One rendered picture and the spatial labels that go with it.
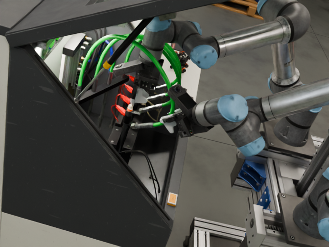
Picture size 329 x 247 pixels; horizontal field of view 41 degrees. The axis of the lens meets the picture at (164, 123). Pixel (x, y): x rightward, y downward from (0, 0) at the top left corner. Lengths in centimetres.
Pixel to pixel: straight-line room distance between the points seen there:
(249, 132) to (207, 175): 200
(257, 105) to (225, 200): 182
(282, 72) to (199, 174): 151
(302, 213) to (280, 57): 62
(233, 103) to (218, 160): 223
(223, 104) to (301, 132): 78
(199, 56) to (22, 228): 87
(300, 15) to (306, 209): 65
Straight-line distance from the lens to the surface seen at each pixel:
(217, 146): 353
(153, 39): 145
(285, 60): 183
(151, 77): 153
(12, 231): 172
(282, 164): 198
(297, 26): 156
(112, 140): 170
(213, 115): 123
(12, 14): 128
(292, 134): 192
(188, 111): 132
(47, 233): 166
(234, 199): 314
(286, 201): 165
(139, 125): 153
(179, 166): 172
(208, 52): 137
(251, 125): 125
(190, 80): 222
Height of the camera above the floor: 206
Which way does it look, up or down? 35 degrees down
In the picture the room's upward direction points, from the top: 18 degrees clockwise
